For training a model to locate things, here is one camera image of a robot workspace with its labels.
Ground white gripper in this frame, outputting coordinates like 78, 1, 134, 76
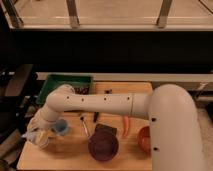
27, 115, 53, 136

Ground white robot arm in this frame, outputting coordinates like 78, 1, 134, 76
27, 84, 207, 171

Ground blue cup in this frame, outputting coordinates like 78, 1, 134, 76
52, 119, 69, 136

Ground green plastic tray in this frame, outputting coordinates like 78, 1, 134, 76
36, 74, 93, 106

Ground black chair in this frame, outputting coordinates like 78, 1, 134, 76
0, 64, 37, 144

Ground dark red grapes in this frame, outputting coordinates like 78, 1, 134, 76
74, 87, 89, 94

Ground black sponge block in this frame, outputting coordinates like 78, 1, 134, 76
95, 124, 117, 135

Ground small black cylinder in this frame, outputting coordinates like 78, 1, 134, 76
105, 89, 112, 94

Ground purple bowl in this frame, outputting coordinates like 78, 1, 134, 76
88, 131, 119, 162

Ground orange carrot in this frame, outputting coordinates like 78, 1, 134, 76
122, 116, 130, 138

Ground orange red bowl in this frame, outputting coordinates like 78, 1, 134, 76
137, 126, 151, 155

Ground black handled knife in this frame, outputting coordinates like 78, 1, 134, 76
93, 112, 99, 123

